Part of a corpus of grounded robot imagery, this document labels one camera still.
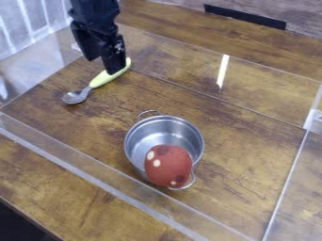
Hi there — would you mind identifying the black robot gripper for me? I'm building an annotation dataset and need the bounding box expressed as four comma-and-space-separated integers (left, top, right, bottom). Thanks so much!
70, 0, 126, 74

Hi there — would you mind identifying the silver metal pot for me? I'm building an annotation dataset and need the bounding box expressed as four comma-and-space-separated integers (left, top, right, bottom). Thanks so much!
124, 110, 205, 190

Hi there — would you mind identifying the red toy mushroom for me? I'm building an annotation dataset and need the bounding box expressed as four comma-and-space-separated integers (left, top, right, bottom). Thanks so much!
145, 144, 193, 188

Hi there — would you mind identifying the black bar at table edge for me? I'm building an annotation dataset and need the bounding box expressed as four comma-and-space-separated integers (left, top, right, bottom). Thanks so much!
205, 4, 288, 30

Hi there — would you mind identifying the spoon with green handle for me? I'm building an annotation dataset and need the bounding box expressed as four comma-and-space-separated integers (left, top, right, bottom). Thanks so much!
62, 57, 132, 104

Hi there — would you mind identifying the clear acrylic enclosure wall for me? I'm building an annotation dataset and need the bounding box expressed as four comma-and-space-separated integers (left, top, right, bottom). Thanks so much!
0, 0, 322, 241

